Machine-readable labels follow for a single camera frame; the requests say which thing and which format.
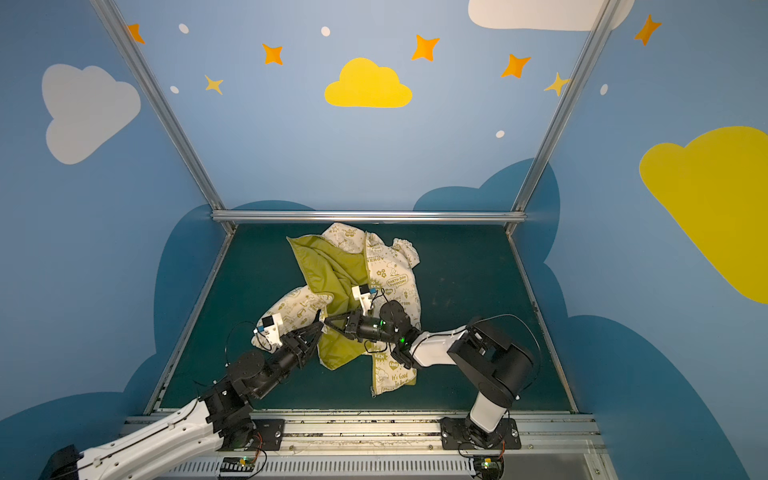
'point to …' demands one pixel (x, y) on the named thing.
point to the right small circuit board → (488, 464)
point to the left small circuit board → (237, 464)
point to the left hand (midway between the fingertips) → (323, 324)
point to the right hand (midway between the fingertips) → (326, 322)
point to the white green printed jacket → (342, 257)
